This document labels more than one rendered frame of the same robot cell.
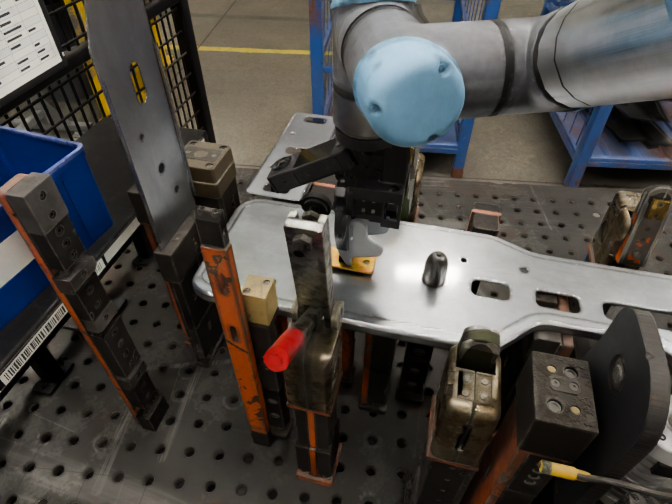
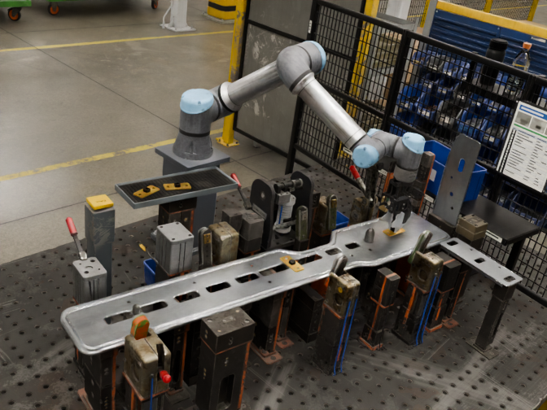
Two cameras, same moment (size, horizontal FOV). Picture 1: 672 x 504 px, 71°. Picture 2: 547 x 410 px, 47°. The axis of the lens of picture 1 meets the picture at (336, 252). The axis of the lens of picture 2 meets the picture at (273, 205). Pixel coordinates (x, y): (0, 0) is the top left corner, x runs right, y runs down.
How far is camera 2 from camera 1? 2.31 m
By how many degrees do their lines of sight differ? 92
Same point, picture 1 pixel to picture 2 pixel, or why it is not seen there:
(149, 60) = (470, 165)
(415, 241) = (389, 248)
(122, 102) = (452, 163)
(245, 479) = not seen: hidden behind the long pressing
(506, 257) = (361, 256)
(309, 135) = (493, 269)
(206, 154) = (473, 220)
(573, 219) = not seen: outside the picture
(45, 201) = (425, 158)
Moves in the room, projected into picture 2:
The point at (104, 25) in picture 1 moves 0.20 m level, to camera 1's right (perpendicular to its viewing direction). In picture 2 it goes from (461, 143) to (436, 156)
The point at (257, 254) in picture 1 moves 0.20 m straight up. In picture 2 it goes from (414, 224) to (427, 175)
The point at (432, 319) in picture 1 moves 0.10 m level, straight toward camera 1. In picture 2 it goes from (353, 230) to (336, 217)
